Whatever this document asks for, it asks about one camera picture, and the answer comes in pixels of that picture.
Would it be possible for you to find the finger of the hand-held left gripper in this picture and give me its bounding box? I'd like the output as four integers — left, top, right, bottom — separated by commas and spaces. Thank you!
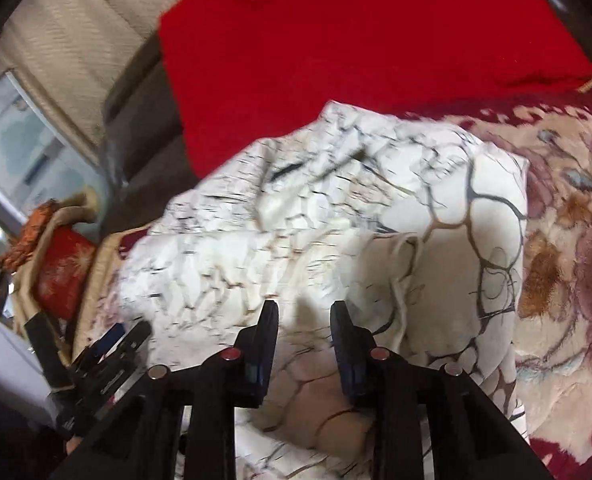
24, 311, 70, 394
71, 320, 153, 376

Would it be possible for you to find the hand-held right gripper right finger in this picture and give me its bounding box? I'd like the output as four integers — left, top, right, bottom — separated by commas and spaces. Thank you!
330, 301, 552, 480

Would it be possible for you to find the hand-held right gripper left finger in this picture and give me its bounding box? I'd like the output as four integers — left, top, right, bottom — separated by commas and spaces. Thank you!
48, 300, 280, 480

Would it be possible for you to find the white crackle-print garment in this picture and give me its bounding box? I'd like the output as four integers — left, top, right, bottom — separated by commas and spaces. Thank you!
73, 100, 531, 480

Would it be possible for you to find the red gift box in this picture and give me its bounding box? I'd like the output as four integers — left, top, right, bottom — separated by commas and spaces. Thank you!
36, 230, 98, 322

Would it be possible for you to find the orange black patterned cloth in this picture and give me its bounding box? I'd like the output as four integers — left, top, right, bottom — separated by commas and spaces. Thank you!
1, 199, 61, 272

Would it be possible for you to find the dark brown leather sofa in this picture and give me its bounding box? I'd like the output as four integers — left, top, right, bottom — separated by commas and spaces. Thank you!
98, 35, 203, 241

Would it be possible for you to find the floral plush blanket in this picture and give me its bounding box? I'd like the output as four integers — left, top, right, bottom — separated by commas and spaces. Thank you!
71, 77, 592, 480

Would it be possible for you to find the beige dotted curtain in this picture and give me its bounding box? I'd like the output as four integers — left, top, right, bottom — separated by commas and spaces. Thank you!
0, 0, 197, 156

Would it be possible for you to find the red blanket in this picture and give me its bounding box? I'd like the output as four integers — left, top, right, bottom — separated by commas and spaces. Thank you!
157, 0, 592, 181

